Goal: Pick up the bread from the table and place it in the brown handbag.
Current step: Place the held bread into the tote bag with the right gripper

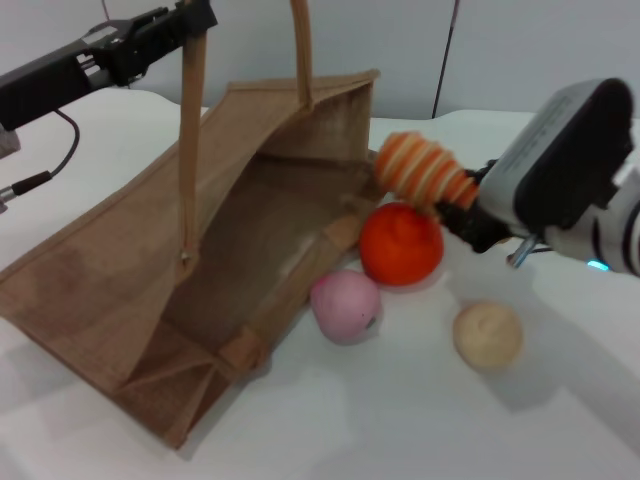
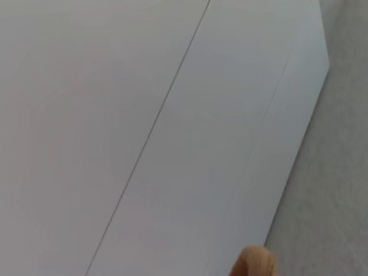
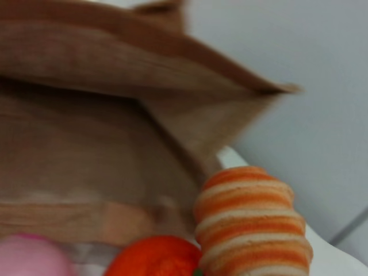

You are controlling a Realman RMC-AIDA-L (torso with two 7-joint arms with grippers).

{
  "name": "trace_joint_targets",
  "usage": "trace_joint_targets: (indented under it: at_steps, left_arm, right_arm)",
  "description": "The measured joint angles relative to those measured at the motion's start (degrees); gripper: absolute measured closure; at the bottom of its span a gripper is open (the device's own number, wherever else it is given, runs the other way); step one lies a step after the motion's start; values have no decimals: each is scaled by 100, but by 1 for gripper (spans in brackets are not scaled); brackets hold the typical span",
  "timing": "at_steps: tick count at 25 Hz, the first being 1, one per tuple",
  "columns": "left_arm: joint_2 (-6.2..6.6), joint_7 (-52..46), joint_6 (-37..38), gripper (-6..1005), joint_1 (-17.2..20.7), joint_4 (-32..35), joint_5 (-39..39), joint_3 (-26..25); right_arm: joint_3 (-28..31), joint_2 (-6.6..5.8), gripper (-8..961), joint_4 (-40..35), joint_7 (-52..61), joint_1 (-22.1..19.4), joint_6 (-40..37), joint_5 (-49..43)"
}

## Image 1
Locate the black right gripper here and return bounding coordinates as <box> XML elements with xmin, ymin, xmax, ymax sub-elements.
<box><xmin>434</xmin><ymin>76</ymin><xmax>633</xmax><ymax>254</ymax></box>

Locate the orange toy fruit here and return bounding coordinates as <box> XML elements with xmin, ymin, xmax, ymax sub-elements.
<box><xmin>359</xmin><ymin>202</ymin><xmax>445</xmax><ymax>287</ymax></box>

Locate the brown burlap handbag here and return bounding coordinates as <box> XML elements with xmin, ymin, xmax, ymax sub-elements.
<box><xmin>0</xmin><ymin>0</ymin><xmax>386</xmax><ymax>449</ymax></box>

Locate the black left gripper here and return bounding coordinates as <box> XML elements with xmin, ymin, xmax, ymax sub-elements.
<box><xmin>0</xmin><ymin>0</ymin><xmax>219</xmax><ymax>133</ymax></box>

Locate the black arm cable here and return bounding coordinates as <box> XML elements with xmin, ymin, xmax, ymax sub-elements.
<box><xmin>0</xmin><ymin>108</ymin><xmax>81</xmax><ymax>214</ymax></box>

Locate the orange striped bread loaf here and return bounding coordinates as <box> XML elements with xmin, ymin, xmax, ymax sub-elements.
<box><xmin>374</xmin><ymin>130</ymin><xmax>480</xmax><ymax>217</ymax></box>

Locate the beige round bun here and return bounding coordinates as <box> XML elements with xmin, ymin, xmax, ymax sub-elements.
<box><xmin>452</xmin><ymin>299</ymin><xmax>525</xmax><ymax>371</ymax></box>

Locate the pink toy peach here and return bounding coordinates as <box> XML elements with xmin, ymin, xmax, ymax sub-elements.
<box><xmin>310</xmin><ymin>270</ymin><xmax>382</xmax><ymax>346</ymax></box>

